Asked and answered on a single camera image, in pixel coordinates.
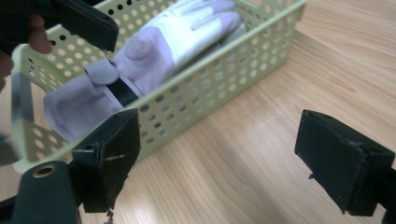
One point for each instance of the pale green plastic basket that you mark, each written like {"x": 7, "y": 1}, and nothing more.
{"x": 186, "y": 80}

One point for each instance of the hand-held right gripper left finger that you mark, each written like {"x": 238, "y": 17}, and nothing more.
{"x": 109, "y": 155}

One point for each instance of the purple glove with grey palm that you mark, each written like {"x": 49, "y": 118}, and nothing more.
{"x": 238, "y": 32}

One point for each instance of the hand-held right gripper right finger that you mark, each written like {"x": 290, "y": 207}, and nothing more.
{"x": 342, "y": 168}

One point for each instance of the purple and white glove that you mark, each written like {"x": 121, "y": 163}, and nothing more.
{"x": 174, "y": 40}

